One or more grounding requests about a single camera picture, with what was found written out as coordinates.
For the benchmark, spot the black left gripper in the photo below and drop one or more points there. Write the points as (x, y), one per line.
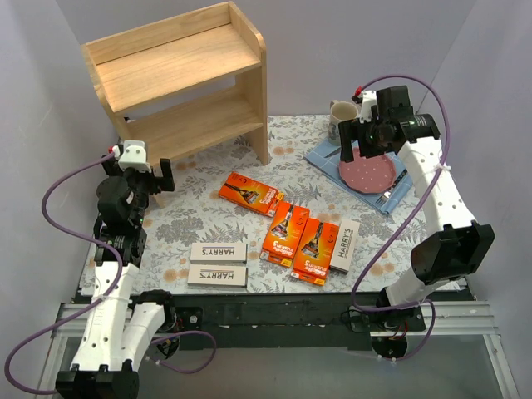
(146, 178)

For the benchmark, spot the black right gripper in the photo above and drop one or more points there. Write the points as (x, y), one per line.
(365, 135)

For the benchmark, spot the orange Gillette razor box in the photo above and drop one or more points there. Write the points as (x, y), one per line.
(284, 234)
(251, 194)
(314, 253)

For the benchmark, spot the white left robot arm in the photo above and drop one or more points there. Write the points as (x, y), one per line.
(117, 334)

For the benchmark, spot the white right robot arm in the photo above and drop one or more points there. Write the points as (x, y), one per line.
(456, 243)

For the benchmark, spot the wooden two-tier shelf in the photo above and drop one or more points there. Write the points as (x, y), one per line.
(147, 64)

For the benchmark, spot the cream patterned mug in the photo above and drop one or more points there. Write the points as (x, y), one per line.
(340, 111)

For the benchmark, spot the blue checkered cloth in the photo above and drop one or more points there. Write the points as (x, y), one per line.
(329, 166)

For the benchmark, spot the pink dotted plate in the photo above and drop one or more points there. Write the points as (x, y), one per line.
(368, 175)

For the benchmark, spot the white Harry's razor box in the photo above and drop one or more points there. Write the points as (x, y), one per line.
(218, 275)
(341, 259)
(218, 253)

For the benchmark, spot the black handled knife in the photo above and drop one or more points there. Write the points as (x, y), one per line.
(335, 152)

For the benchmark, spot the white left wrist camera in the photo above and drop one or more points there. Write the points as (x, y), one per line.
(134, 155)

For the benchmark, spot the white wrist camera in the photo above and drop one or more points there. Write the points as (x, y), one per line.
(369, 100)
(134, 155)

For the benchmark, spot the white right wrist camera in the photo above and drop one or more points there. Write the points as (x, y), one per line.
(369, 100)

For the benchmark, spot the black handled fork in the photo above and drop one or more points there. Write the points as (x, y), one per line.
(385, 196)

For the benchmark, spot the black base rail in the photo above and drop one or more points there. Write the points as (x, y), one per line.
(296, 320)

